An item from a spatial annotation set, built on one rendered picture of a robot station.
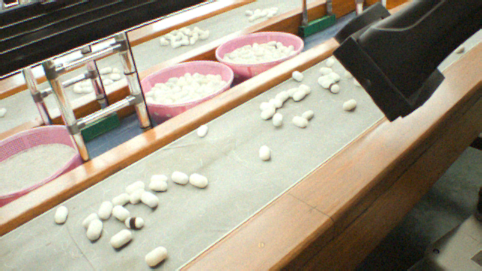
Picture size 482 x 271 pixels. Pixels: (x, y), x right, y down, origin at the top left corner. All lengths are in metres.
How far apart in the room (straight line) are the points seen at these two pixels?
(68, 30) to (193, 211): 0.35
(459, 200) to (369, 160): 1.16
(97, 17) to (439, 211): 1.51
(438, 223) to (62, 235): 1.39
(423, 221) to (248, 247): 1.22
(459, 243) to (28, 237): 0.89
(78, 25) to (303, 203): 0.42
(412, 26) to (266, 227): 0.39
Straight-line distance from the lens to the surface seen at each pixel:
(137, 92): 0.88
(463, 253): 1.01
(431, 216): 1.77
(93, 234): 0.71
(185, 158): 0.83
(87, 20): 0.62
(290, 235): 0.60
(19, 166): 1.03
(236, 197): 0.71
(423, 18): 0.32
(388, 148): 0.77
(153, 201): 0.72
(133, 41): 1.57
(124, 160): 0.85
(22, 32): 0.60
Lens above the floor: 1.20
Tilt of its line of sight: 33 degrees down
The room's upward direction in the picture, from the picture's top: 8 degrees counter-clockwise
